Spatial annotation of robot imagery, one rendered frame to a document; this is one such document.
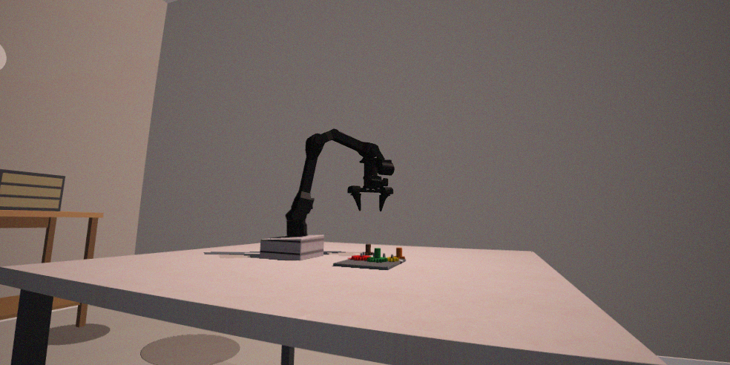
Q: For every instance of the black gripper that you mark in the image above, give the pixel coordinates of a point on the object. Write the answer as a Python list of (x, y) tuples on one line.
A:
[(355, 191)]

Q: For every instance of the green gear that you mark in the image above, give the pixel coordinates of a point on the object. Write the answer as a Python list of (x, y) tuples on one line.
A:
[(377, 257)]

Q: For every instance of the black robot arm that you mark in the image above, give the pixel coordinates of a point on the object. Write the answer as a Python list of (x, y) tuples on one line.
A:
[(302, 204)]

